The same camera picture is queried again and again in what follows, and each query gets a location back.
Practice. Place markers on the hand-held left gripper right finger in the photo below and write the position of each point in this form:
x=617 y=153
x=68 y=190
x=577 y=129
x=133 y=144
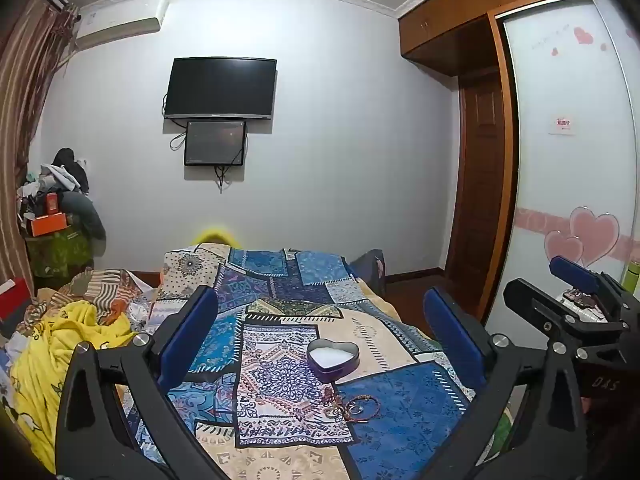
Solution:
x=450 y=330

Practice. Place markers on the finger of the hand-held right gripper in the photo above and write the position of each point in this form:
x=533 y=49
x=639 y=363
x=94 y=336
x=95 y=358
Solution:
x=575 y=272
x=530 y=305

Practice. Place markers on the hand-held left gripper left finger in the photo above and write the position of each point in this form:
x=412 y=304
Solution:
x=192 y=330

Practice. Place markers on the heart-shaped purple tin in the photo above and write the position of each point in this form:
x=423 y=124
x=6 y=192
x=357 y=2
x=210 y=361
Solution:
x=332 y=356

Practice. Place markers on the striped orange quilt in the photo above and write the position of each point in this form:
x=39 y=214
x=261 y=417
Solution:
x=107 y=290

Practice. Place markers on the yellow round object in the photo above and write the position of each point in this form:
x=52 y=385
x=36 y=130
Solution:
x=216 y=237

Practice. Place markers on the dark purple bag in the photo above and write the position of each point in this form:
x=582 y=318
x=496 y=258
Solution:
x=372 y=270

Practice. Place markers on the patchwork blue bedspread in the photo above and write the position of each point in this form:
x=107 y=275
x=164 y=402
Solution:
x=280 y=390

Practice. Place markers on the brown wooden door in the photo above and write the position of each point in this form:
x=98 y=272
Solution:
x=480 y=175

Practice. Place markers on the white paper note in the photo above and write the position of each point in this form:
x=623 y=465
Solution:
x=564 y=126

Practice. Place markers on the yellow blanket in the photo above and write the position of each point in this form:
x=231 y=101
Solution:
x=45 y=360

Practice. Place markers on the orange box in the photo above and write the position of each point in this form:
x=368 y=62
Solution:
x=47 y=225

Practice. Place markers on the small red box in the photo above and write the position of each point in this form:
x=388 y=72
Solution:
x=53 y=204

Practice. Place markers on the pile of clothes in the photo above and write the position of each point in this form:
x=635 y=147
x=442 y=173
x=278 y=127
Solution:
x=70 y=175

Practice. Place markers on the striped brown curtain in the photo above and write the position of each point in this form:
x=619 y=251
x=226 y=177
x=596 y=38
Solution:
x=22 y=110

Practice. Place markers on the wooden overhead cabinet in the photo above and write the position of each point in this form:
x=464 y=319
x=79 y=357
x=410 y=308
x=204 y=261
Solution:
x=450 y=15

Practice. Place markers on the white air conditioner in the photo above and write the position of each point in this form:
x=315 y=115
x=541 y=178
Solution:
x=120 y=22

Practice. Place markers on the small black wall monitor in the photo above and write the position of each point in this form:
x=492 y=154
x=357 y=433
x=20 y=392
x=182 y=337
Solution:
x=215 y=142

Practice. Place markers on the black wall television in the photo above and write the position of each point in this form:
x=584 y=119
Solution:
x=220 y=87

